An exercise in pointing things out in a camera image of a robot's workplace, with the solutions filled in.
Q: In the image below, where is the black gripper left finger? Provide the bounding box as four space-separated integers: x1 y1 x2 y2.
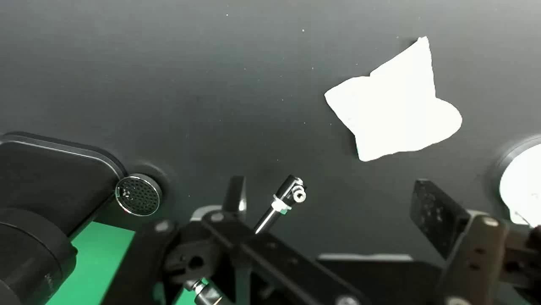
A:
163 175 362 305

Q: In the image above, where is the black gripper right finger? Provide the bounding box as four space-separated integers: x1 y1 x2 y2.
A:
409 178 541 305

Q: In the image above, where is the white towel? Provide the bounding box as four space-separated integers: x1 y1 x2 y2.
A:
323 34 465 165

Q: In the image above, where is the black articulated clamp stand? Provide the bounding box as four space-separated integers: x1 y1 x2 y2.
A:
252 175 310 236

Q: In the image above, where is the black round disc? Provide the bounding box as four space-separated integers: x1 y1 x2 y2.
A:
114 171 166 219

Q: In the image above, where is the green backdrop curtain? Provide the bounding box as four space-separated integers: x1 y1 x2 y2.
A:
48 219 137 305

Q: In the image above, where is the black coffee machine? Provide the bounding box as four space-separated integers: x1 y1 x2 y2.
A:
0 131 129 305

